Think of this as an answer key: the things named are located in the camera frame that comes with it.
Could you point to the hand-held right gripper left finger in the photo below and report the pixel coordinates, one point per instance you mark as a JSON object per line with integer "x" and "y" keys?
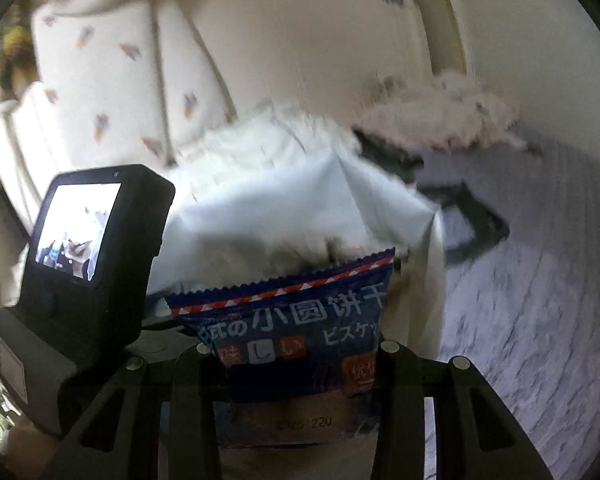
{"x": 200, "y": 385}

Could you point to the cream door frame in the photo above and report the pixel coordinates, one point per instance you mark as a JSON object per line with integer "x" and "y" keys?
{"x": 450, "y": 10}

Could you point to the floral cloth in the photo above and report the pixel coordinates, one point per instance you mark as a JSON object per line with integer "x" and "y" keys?
{"x": 440, "y": 110}

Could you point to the yellow patterned curtain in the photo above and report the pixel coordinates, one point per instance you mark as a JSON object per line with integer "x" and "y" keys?
{"x": 15, "y": 55}

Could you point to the white plastic bag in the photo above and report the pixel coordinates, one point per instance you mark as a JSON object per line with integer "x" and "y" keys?
{"x": 260, "y": 210}

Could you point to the black printed bag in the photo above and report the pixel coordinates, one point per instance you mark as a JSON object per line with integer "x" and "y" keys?
{"x": 480, "y": 220}

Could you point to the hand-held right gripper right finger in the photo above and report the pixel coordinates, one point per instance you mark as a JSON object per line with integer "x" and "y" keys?
{"x": 400, "y": 385}

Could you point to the dark blue biscuit packet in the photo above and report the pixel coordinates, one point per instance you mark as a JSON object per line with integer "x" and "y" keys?
{"x": 290, "y": 330}

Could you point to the grey fuzzy blanket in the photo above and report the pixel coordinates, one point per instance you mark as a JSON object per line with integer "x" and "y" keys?
{"x": 530, "y": 310}

